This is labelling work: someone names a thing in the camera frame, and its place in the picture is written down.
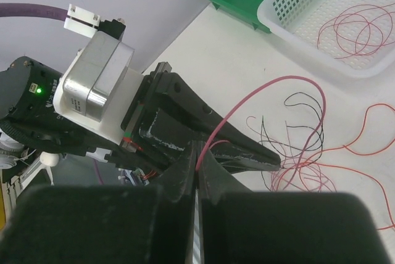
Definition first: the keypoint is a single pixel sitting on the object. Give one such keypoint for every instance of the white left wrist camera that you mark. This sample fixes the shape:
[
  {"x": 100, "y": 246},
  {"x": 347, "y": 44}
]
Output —
[{"x": 100, "y": 84}]

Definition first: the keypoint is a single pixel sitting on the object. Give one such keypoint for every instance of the white perforated plastic basket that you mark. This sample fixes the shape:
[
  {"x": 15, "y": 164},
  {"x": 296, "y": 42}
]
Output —
[{"x": 352, "y": 37}]

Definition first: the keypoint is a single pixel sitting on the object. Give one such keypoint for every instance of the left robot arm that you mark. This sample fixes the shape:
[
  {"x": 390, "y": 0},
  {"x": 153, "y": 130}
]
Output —
[{"x": 28, "y": 116}]

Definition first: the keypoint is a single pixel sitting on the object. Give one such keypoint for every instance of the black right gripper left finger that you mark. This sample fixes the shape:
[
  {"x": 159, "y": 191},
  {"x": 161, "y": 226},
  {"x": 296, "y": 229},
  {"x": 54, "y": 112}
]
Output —
[{"x": 106, "y": 224}]

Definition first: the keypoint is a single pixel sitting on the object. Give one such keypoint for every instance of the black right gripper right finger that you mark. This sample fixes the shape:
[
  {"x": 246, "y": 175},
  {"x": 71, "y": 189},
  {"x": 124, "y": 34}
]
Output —
[{"x": 241, "y": 226}]

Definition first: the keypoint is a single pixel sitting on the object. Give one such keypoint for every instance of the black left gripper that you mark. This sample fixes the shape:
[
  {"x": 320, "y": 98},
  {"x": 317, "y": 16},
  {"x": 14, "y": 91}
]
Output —
[{"x": 166, "y": 115}]

